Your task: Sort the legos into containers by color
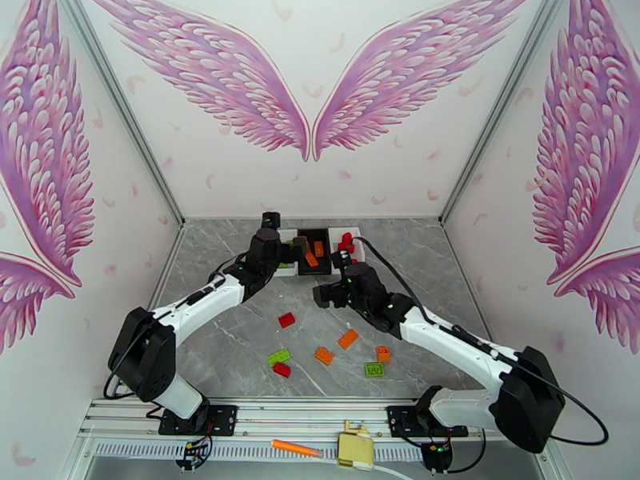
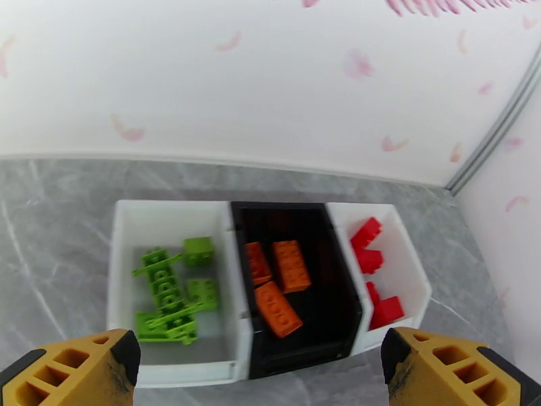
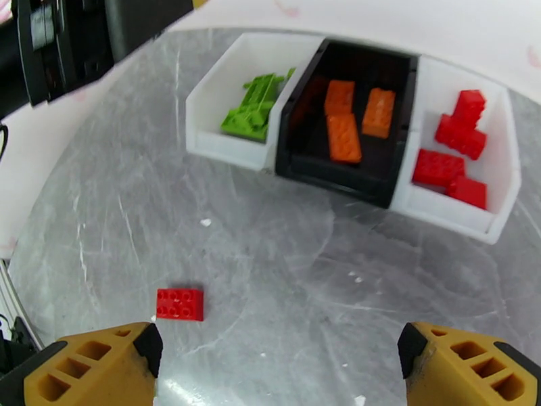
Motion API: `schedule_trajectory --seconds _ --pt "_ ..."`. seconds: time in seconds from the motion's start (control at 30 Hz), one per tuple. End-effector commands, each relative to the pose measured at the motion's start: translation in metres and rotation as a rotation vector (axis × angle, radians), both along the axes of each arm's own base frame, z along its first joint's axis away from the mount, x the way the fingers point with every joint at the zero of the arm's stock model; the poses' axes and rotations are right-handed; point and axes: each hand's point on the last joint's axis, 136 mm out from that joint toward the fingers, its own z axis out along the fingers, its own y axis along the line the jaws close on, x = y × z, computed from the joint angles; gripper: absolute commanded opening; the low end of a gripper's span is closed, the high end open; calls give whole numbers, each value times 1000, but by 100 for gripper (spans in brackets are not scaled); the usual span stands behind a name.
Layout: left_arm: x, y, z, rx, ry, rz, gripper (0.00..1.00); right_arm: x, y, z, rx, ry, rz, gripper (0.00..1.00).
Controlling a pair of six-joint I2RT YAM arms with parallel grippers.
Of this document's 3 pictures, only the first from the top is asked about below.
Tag white plastic storage bin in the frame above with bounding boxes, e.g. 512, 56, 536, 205
327, 226, 369, 267
272, 227, 301, 278

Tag black plastic storage bin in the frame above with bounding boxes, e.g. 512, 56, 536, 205
295, 227, 335, 278

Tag orange marker pen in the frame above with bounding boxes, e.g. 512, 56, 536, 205
270, 439, 323, 457

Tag beige plastic block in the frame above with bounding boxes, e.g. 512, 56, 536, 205
337, 427, 375, 470

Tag small circuit board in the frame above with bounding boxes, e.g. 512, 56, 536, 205
422, 441, 454, 472
174, 441, 211, 470

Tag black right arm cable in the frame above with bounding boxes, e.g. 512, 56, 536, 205
352, 235, 610, 447

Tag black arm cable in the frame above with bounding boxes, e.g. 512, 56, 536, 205
102, 250, 251, 401
352, 235, 610, 447

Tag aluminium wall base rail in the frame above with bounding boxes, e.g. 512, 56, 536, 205
147, 221, 189, 310

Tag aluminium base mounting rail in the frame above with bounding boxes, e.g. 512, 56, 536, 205
77, 398, 556, 440

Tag white slotted cable duct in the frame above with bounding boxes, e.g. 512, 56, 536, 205
92, 442, 426, 464

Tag aluminium corner post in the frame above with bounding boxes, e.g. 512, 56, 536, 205
439, 0, 556, 227
57, 0, 187, 227

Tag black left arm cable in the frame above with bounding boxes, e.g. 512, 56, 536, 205
102, 250, 251, 401

